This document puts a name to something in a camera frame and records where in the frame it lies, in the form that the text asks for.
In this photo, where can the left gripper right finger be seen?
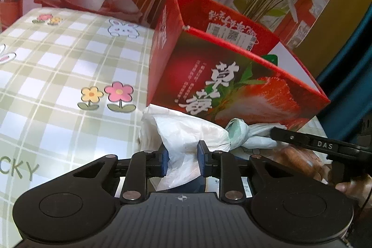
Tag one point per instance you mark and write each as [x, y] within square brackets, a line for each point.
[230, 170]

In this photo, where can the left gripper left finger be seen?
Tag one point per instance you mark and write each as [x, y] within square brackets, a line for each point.
[107, 171]

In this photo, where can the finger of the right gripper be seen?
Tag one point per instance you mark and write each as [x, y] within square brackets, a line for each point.
[321, 144]

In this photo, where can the brown packaged bread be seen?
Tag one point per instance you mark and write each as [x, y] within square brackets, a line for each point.
[304, 161]

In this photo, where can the white plastic bag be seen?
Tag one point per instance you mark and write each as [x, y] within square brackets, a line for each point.
[180, 134]

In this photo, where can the person's right hand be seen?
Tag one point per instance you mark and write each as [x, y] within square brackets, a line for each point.
[358, 190]

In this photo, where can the teal curtain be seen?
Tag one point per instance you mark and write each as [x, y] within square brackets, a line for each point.
[347, 83]

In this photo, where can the green checked tablecloth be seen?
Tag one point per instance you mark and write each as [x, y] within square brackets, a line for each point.
[74, 86]

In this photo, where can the red strawberry cardboard box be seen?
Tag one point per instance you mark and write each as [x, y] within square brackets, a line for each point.
[211, 62]

